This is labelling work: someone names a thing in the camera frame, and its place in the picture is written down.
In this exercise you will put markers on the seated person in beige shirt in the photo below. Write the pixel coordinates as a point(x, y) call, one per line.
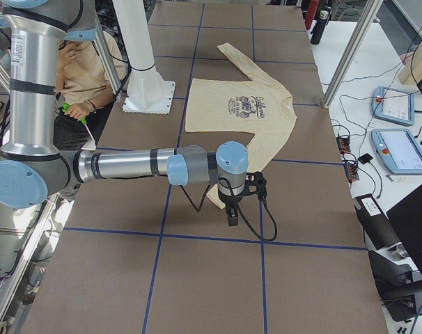
point(86, 89)

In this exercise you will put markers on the aluminium frame post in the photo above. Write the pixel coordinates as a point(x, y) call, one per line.
point(358, 34)

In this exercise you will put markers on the black monitor screen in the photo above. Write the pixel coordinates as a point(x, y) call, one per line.
point(406, 219)

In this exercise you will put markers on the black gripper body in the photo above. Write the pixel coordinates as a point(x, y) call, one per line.
point(230, 204)

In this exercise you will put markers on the black water bottle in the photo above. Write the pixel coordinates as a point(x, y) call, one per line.
point(319, 28)

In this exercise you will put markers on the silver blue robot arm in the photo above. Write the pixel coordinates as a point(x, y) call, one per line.
point(32, 168)

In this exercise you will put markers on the cream long-sleeve printed shirt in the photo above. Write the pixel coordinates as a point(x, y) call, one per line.
point(261, 106)

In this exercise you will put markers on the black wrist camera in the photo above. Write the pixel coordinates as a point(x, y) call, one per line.
point(255, 184)

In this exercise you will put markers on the lower blue teach pendant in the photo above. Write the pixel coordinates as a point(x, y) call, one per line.
point(398, 150)

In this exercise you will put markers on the upper blue teach pendant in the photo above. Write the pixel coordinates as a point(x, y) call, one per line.
point(393, 105)

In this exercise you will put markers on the blue teach pendant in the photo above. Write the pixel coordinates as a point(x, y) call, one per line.
point(393, 105)
point(398, 150)

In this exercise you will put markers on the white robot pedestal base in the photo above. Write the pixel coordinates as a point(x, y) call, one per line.
point(147, 91)

